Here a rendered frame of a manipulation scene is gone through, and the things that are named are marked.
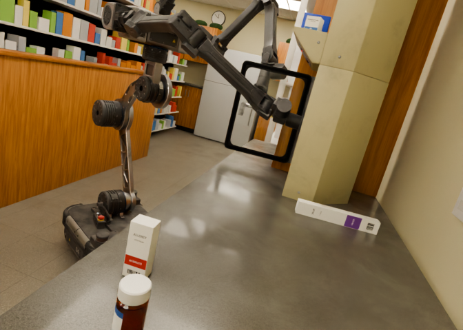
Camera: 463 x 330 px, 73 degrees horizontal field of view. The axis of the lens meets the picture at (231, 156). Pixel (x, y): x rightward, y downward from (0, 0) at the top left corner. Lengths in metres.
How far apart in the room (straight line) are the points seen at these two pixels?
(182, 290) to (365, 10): 0.94
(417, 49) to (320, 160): 0.66
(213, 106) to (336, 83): 5.27
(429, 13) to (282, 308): 1.28
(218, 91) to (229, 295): 5.77
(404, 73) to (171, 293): 1.26
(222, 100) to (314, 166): 5.18
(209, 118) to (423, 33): 5.15
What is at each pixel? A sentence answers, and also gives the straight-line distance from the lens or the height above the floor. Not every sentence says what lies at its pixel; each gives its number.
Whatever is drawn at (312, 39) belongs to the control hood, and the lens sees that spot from 1.11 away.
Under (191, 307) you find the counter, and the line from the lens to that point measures 0.56.
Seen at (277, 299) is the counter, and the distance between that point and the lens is 0.63.
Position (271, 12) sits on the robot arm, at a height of 1.66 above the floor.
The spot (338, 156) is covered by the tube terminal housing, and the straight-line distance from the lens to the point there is 1.16.
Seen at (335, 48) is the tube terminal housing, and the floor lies 1.47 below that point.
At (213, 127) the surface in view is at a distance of 6.31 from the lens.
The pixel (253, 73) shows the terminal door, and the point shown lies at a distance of 1.41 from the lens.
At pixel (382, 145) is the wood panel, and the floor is 1.17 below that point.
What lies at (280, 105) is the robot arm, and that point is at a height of 1.25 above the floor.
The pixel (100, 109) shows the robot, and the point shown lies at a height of 0.92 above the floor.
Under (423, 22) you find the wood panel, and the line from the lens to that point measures 1.55.
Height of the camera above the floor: 1.31
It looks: 14 degrees down
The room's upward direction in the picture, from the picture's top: 13 degrees clockwise
